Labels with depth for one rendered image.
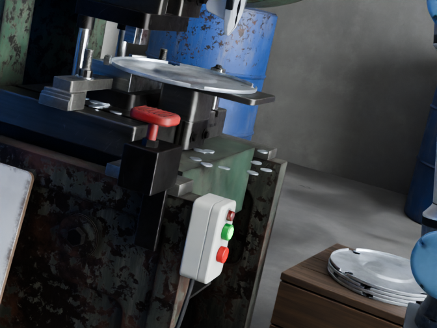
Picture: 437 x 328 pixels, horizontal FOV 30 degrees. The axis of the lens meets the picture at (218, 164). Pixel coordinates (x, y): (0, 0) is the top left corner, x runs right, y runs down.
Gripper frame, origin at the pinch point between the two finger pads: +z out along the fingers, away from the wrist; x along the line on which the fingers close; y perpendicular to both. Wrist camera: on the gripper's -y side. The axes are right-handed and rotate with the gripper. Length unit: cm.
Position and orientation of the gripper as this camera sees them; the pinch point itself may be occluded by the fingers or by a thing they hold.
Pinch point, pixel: (231, 29)
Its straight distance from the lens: 157.1
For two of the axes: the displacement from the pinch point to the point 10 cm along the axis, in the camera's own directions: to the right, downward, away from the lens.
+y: -9.1, -2.7, 3.2
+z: -2.0, 9.5, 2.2
